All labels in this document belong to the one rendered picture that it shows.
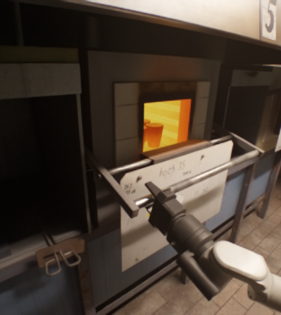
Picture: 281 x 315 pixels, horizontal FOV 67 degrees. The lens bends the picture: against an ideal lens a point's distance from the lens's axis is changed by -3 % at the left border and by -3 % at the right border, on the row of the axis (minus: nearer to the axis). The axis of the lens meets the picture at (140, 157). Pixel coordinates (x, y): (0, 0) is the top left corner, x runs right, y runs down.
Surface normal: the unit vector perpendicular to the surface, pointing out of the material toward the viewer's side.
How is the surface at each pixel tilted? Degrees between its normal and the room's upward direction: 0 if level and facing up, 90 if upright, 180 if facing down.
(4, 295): 90
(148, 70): 90
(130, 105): 90
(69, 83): 90
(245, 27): 80
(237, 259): 15
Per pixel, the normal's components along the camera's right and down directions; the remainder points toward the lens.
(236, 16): 0.61, 0.15
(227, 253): 0.17, -0.81
